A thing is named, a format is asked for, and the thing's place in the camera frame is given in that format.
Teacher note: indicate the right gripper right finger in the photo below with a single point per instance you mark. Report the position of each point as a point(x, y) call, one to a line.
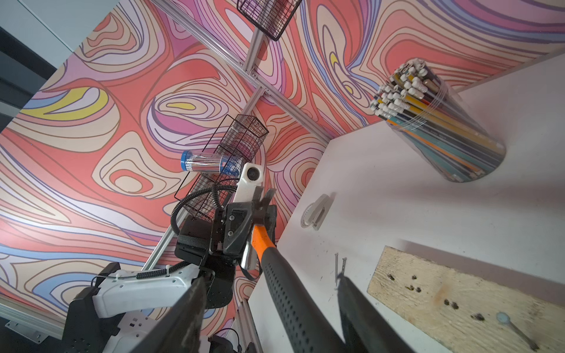
point(364, 329)

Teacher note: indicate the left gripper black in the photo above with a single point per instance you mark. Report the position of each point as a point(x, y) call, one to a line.
point(246, 230)

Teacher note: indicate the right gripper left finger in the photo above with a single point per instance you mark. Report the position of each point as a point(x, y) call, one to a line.
point(179, 330)

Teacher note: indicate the claw hammer orange black handle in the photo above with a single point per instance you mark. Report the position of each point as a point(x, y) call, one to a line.
point(305, 325)

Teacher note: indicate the pulled steel nail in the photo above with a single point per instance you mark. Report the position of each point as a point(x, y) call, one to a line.
point(336, 271)

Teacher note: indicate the wooden block with nails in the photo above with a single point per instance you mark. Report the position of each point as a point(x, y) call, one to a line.
point(460, 310)

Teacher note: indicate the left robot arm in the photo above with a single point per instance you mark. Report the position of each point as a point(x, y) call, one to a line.
point(162, 310)

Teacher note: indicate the clear bottle blue cap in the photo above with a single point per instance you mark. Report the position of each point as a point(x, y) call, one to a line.
point(210, 163)

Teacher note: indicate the cup of coloured pencils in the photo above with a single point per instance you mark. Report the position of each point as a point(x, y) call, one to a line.
point(429, 116)

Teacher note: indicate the left wire basket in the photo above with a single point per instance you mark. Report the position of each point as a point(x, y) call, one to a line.
point(240, 136)

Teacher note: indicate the wire basket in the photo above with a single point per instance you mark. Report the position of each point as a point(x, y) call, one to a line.
point(270, 16)
point(240, 136)

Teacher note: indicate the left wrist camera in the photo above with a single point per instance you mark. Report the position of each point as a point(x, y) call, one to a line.
point(252, 176)

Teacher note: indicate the back wire basket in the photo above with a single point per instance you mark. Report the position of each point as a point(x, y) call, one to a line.
point(270, 16)

